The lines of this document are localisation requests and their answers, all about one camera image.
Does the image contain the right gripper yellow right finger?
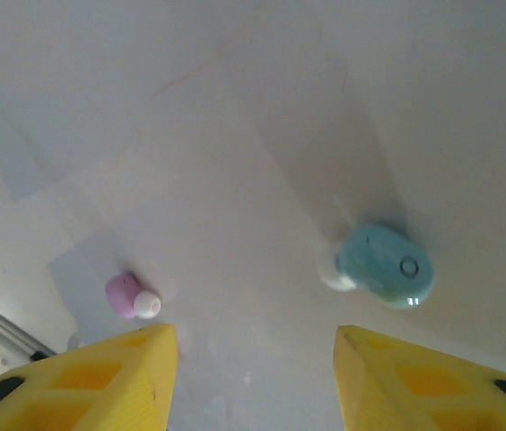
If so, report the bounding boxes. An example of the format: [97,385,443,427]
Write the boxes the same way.
[333,325,506,431]

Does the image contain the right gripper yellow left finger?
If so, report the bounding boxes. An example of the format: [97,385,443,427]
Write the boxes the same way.
[0,323,179,431]

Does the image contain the purple wireless earbud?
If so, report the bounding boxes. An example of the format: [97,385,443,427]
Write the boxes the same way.
[103,271,163,321]

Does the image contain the blue wireless earbud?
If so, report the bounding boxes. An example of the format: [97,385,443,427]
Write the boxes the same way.
[318,223,436,312]

